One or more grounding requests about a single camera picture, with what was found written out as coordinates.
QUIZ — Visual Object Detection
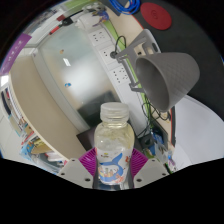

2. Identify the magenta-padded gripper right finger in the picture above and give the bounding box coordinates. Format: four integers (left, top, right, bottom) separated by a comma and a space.
128, 147, 170, 190

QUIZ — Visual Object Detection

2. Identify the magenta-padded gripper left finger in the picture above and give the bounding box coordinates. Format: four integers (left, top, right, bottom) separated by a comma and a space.
57, 147, 100, 190

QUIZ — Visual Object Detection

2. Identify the clear plastic water bottle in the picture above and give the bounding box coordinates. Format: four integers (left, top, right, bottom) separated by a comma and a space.
93, 102, 135, 186

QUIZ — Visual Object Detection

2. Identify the grey textured cup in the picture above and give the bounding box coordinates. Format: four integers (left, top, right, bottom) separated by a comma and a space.
134, 52, 201, 113

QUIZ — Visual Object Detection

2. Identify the grey metal laptop stand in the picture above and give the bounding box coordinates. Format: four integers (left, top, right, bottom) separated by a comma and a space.
114, 29, 160, 93

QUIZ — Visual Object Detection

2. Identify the flat round red coaster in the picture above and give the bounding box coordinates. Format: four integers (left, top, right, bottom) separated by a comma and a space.
139, 2, 173, 31

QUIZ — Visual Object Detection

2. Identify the white wall socket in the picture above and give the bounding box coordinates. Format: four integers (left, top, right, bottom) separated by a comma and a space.
111, 65, 129, 84
100, 46, 118, 64
89, 29, 108, 47

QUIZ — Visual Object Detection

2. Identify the coiled blue cable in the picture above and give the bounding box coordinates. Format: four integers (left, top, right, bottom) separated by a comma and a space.
108, 0, 142, 16

